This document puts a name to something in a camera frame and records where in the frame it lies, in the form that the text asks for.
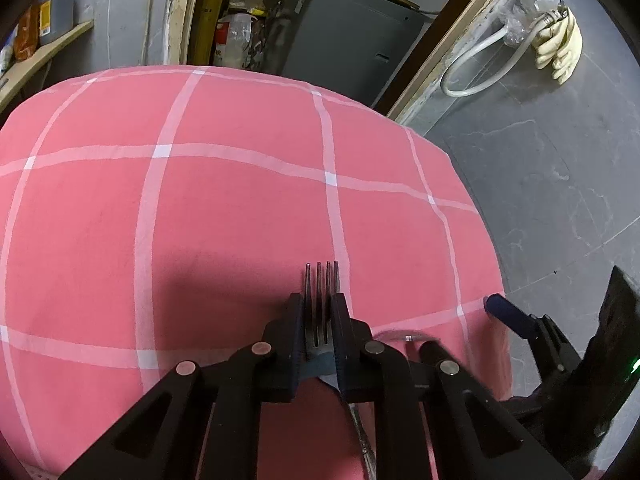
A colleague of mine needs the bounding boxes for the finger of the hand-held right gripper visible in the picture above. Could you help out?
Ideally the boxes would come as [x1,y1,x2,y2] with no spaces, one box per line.
[419,340,456,363]
[484,294,581,376]

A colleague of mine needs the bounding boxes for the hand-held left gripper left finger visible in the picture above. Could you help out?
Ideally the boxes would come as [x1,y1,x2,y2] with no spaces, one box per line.
[60,292,306,480]

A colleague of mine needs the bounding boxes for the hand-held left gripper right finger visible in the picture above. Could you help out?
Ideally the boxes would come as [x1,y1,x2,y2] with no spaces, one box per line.
[330,292,571,480]

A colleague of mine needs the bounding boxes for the silver fork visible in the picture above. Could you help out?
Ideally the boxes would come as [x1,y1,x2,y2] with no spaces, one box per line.
[300,260,378,480]

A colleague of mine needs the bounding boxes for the pink checked tablecloth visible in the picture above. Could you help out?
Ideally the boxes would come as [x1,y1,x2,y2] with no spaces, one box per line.
[0,65,513,480]

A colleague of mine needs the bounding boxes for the cream rubber gloves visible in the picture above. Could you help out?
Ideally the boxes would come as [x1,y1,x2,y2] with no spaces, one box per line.
[532,7,583,83]

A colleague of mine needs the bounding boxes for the clear plastic jar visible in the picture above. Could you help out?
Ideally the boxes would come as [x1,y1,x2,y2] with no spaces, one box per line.
[215,12,256,68]

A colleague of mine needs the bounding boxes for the grey metal cabinet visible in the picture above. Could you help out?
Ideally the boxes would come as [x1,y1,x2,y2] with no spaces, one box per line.
[277,0,433,106]

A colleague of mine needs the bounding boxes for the yellow board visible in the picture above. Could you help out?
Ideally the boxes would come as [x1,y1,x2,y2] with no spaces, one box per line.
[192,0,223,66]

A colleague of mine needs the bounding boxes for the wooden counter shelf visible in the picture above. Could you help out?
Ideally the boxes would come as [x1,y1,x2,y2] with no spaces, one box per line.
[0,20,95,111]

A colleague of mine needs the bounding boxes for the orange sauce bottle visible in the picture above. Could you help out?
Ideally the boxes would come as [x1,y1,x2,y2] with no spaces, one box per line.
[15,2,38,61]

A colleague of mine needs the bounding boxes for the white hose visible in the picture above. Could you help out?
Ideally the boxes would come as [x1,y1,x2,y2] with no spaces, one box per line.
[440,17,536,98]

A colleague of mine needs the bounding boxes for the wooden door frame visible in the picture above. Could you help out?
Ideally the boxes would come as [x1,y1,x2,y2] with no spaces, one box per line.
[162,0,531,126]

